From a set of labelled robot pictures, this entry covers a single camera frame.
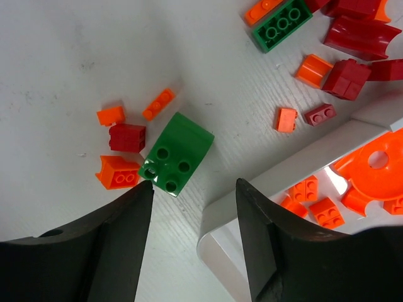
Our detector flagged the orange lego brick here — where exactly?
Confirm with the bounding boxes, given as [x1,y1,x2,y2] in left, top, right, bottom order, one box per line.
[95,155,140,190]

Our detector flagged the red lego pile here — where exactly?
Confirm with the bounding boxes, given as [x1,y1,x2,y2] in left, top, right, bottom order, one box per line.
[301,1,402,101]

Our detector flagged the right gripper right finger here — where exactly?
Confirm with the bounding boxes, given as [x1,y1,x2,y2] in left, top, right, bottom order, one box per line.
[236,179,402,301]

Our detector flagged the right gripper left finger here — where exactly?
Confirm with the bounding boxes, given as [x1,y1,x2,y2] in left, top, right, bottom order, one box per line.
[1,181,154,301]

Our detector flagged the small orange lego stud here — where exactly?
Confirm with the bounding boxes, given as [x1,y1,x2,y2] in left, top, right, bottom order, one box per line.
[142,88,176,121]

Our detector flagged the green square lego plate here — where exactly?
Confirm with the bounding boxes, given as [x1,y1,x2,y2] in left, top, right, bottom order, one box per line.
[139,113,215,197]

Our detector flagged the white three-compartment tray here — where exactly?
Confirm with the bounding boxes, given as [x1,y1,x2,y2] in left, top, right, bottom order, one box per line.
[196,90,402,301]

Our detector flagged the orange lego pile in tray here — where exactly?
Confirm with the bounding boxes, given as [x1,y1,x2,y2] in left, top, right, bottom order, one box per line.
[280,176,345,229]

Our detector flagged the green three-stud lego plate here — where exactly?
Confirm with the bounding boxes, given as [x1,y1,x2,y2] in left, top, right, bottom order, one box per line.
[252,0,312,53]

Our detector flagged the orange dome lego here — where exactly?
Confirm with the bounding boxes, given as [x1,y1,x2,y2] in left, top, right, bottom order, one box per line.
[333,130,402,216]

